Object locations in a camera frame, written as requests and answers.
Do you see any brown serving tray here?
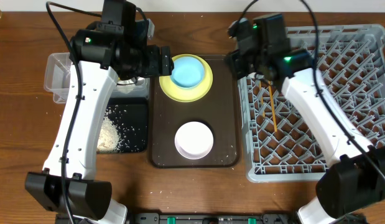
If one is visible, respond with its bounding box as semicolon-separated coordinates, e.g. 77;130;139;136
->
148;55;240;169

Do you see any pile of rice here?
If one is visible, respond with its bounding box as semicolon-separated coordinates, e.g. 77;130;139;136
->
97;116;120;153

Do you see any yellow plate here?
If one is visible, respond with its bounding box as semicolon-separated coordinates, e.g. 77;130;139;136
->
159;54;213;103

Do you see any white pink bowl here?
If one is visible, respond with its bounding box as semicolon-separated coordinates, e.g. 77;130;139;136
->
174;121;214;160

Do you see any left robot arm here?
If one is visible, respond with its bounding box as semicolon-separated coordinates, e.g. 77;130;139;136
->
25;25;174;223

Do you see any grey dishwasher rack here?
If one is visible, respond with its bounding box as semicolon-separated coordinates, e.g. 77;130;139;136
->
238;24;385;183

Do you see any black tray bin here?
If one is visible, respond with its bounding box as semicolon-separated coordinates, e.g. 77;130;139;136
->
99;98;149;154

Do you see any clear plastic bin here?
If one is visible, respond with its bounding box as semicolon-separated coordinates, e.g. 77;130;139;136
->
44;52;150;104

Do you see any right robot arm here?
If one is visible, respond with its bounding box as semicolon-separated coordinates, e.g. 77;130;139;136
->
225;49;385;223

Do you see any light blue bowl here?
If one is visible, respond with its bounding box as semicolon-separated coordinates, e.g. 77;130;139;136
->
170;56;205;88

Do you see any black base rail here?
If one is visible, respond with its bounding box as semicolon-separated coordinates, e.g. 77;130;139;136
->
55;212;367;224

